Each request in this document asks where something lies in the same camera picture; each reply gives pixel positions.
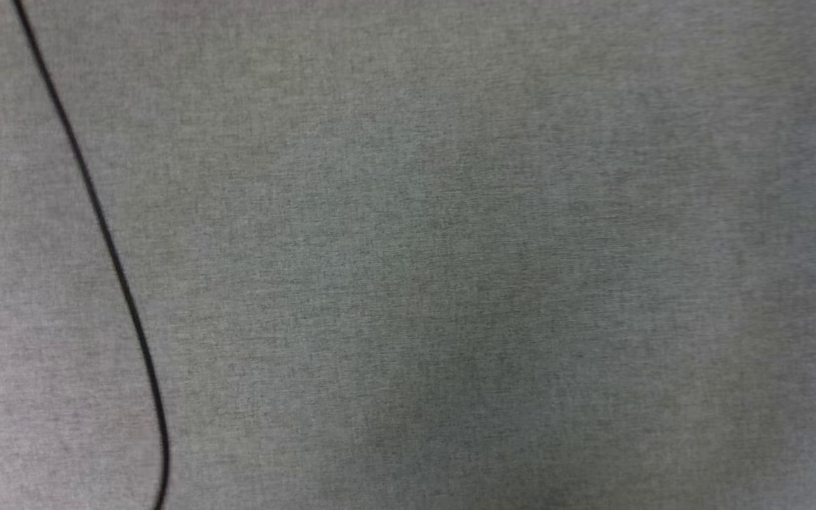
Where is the grey fabric sofa cushion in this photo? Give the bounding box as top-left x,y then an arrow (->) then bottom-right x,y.
0,0 -> 816,510

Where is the thin black cable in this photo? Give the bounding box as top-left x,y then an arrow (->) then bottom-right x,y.
11,0 -> 171,510

